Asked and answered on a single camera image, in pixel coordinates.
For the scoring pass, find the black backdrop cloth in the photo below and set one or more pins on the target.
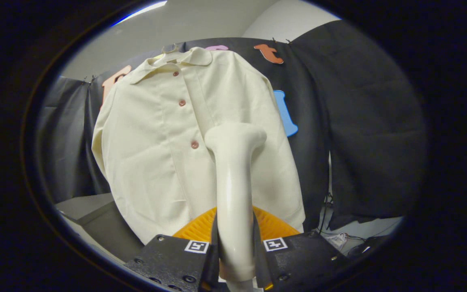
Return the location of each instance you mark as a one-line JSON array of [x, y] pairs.
[[371, 121]]

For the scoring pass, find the ceiling light panel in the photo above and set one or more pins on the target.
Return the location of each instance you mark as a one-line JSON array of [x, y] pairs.
[[140, 12]]

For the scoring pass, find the cream button-up shirt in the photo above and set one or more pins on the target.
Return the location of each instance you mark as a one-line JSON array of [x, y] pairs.
[[152, 162]]

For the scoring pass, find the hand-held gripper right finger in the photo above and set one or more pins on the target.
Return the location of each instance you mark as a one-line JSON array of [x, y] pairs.
[[259, 261]]

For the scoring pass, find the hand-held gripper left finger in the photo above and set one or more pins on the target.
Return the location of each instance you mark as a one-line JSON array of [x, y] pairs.
[[214, 263]]

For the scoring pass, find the grey cabinet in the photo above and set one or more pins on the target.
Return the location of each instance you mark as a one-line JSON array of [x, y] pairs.
[[103, 227]]

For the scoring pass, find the cream garment steamer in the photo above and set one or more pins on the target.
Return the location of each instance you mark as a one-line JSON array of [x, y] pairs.
[[233, 194]]

